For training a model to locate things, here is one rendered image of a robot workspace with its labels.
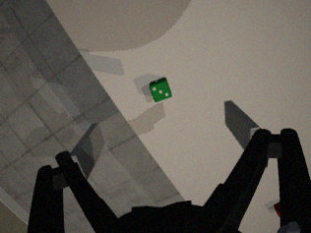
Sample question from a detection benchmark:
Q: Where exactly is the green die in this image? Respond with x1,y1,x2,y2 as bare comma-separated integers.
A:
149,78,172,102

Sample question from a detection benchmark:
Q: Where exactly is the red die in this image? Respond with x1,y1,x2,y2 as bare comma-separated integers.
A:
274,203,280,217

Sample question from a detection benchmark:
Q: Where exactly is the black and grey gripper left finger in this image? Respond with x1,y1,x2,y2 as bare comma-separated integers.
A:
27,123,132,233

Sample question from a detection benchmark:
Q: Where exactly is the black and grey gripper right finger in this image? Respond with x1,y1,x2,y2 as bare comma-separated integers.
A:
179,100,311,233

